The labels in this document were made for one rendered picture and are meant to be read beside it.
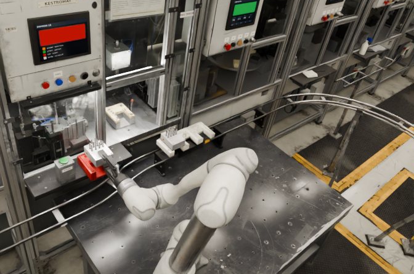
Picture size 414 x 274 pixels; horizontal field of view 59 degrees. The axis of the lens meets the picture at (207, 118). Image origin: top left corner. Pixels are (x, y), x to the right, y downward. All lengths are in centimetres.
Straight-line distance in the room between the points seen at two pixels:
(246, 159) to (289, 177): 128
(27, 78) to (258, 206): 144
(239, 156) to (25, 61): 95
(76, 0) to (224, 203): 101
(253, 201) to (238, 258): 42
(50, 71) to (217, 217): 99
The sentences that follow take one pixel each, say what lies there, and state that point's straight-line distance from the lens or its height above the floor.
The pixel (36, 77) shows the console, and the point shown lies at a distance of 172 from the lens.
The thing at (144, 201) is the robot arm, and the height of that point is 108.
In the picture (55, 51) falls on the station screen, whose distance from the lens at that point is 167.
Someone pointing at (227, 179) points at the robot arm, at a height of 151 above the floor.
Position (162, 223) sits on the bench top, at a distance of 209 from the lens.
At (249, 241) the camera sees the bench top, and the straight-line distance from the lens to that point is 212.
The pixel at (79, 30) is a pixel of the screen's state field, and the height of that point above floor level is 166.
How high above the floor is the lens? 236
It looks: 36 degrees down
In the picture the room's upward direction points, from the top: 11 degrees clockwise
